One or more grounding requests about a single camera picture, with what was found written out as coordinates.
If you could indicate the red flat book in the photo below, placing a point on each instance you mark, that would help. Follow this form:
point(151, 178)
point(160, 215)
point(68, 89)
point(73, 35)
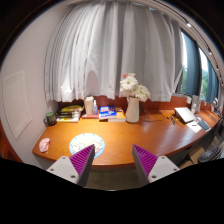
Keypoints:
point(90, 116)

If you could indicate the white paper sheet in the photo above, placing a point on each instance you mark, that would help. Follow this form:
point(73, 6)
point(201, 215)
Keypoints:
point(194, 126)

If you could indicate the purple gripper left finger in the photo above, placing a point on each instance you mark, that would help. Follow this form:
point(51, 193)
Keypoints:
point(75, 168)

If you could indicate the white laptop on stand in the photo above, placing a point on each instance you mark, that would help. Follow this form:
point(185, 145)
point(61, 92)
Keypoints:
point(184, 114)

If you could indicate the round white mouse pad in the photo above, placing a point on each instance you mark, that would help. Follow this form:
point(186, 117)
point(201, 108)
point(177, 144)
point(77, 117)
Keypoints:
point(84, 140)

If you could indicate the black office chair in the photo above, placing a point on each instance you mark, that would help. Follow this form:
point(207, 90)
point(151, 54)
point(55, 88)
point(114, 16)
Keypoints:
point(210, 155)

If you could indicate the pink computer mouse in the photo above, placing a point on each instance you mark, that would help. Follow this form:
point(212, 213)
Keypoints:
point(44, 144)

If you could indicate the white and pink flowers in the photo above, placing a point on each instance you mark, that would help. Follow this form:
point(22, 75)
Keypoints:
point(129, 87)

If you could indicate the white ceramic vase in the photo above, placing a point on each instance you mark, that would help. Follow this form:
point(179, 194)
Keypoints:
point(132, 112)

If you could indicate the small sanitizer bottle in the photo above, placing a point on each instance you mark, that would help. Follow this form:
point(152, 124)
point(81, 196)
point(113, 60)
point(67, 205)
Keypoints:
point(95, 108)

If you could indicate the blue book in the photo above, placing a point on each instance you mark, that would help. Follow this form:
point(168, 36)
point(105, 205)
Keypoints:
point(107, 112)

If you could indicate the stack of dark books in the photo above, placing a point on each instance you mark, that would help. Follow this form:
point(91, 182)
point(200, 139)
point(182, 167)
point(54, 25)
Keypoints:
point(69, 113)

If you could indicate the white cylindrical container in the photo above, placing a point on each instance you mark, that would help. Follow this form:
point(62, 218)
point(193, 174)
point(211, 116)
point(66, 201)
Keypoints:
point(88, 104)

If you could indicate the dark green mug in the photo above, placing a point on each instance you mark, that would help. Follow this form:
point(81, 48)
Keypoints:
point(50, 119)

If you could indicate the orange book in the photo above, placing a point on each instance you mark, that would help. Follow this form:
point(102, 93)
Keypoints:
point(120, 115)

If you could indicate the white curtain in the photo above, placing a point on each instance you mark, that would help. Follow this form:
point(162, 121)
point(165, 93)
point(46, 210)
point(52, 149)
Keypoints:
point(95, 43)

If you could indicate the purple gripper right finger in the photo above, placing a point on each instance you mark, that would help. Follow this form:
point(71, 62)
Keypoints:
point(151, 168)

